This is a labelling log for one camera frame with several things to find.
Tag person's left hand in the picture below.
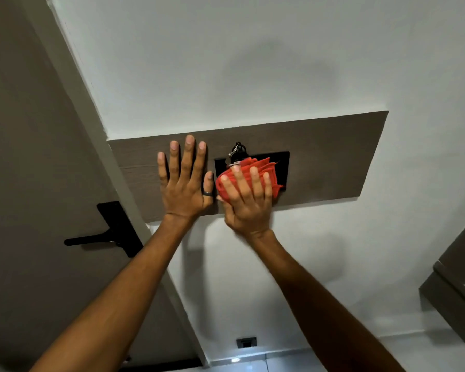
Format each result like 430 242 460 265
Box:
157 135 215 220

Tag person's right hand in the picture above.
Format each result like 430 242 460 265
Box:
216 164 274 237

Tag red cleaning cloth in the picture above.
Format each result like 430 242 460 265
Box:
215 157 283 202

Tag person's right forearm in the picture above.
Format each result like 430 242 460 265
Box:
248 228 407 372

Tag person's left forearm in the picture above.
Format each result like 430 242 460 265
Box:
30 214 196 372

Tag keys with black carabiner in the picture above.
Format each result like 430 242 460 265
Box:
228 142 249 165

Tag brown door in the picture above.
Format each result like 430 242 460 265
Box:
0 0 197 372

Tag grey-brown cabinet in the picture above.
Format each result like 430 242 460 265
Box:
419 209 465 360

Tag brown wooden wall panel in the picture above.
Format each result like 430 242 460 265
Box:
108 111 389 223

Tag white door frame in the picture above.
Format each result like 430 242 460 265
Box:
20 0 210 368

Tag black door handle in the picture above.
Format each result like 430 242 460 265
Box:
64 201 144 258

